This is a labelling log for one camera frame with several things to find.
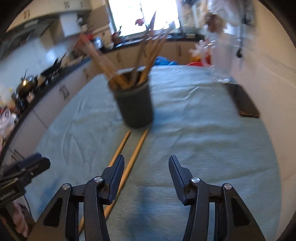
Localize dark wooden chopstick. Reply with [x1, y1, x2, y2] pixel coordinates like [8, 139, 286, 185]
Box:
[130, 37, 153, 87]

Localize person's left hand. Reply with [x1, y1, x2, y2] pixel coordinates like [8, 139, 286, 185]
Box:
[12, 201, 29, 238]

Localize steel lidded wok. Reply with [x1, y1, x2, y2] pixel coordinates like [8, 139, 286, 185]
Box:
[16, 71, 38, 98]

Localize grey-green table cloth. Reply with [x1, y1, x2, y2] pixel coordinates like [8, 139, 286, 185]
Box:
[27, 66, 281, 240]

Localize black smartphone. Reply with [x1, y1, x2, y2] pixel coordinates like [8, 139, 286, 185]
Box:
[224, 83, 260, 118]

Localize black utensil holder cup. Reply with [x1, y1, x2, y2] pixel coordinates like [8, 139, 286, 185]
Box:
[108, 70, 155, 129]

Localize red plastic basket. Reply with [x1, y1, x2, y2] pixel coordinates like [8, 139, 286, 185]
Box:
[187, 56, 211, 67]

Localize clear glass beer mug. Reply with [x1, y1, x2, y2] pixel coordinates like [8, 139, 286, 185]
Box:
[201, 34, 242, 83]

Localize blue plastic bag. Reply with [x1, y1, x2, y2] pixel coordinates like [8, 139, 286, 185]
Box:
[154, 56, 178, 66]

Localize black power cable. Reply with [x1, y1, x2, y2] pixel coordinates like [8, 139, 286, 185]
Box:
[236, 14, 246, 58]

